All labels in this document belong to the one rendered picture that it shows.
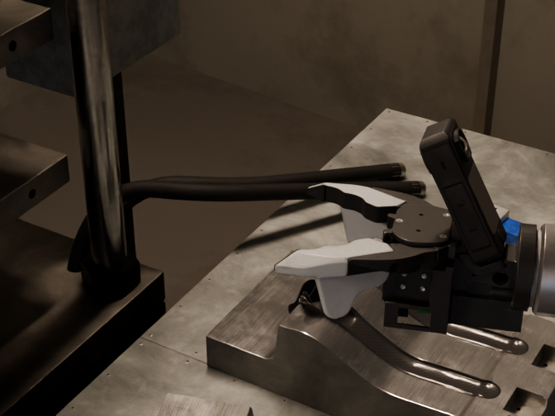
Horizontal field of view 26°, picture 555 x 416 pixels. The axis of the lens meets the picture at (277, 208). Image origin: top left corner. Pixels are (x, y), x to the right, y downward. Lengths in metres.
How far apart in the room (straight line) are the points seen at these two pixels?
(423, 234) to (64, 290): 1.18
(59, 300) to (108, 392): 0.27
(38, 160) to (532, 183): 0.95
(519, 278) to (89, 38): 1.00
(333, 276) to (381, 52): 3.01
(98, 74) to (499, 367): 0.73
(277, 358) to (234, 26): 2.63
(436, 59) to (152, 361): 2.15
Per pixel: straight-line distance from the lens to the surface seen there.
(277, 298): 1.89
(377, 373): 1.71
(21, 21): 1.78
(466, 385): 1.72
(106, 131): 1.88
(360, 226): 1.05
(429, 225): 0.98
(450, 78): 3.82
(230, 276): 2.04
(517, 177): 2.35
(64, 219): 3.67
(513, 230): 2.12
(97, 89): 1.84
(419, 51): 3.84
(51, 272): 2.11
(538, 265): 0.96
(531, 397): 1.72
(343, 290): 0.95
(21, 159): 1.93
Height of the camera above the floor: 2.01
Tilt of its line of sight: 33 degrees down
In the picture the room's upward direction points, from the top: straight up
